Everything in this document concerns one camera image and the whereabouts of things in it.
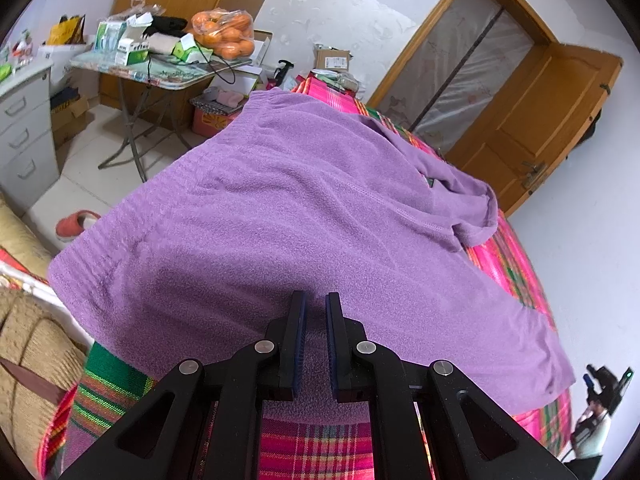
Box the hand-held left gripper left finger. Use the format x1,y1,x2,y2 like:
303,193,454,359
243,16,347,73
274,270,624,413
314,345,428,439
60,291,307,480

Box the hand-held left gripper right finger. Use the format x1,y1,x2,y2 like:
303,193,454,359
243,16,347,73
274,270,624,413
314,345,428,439
325,291,576,480

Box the purple sweater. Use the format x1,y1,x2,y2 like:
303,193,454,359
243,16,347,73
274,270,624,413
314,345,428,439
47,87,576,413

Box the person's right hand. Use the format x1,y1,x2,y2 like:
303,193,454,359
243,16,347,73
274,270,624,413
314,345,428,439
572,407,612,460

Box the plaid bed sheet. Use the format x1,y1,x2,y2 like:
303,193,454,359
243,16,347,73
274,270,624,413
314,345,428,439
37,72,573,480

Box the pink printed box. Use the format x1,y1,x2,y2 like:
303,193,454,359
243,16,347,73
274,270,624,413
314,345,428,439
192,97,246,136

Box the red slipper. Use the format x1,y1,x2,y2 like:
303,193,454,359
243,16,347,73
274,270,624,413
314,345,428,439
55,210,101,243

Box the beige woven cushion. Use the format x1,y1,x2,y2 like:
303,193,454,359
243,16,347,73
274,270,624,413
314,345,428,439
0,285,91,461

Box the wooden door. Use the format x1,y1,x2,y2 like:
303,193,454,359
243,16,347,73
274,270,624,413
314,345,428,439
442,42,623,218

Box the open cardboard box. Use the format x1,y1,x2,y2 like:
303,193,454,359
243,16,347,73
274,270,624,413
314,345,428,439
313,46,352,72

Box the small white box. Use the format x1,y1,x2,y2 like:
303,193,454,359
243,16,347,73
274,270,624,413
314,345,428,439
250,30,273,68

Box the folding table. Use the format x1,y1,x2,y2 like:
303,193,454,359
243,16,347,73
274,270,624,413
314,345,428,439
69,50,253,183

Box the clear plastic door curtain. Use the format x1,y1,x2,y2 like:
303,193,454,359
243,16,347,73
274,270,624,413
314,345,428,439
385,0,533,153

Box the green tissue pack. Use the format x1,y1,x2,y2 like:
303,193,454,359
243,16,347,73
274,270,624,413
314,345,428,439
172,32,211,63

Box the bag of oranges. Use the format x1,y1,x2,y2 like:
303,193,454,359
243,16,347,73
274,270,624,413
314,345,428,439
191,8,256,61

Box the cardboard floor box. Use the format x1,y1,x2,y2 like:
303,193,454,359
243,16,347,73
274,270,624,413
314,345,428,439
50,95,91,146

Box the green white box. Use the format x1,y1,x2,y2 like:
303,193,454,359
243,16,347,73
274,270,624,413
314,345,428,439
116,37,151,66

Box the black cloth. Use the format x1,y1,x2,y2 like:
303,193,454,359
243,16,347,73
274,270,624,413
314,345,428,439
142,16,188,40

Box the grey drawer cabinet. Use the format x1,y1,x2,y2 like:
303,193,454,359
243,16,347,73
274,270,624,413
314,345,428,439
0,57,61,216

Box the yellow paper bag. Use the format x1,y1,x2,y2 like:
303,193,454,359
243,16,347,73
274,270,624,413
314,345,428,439
47,15,86,46

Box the metal door handle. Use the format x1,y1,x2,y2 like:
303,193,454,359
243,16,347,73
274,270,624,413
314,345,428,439
520,160,548,191

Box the black cable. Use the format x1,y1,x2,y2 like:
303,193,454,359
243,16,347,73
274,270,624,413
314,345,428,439
195,42,236,86

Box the wooden door frame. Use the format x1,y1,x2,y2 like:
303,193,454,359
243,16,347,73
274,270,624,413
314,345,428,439
365,0,558,111

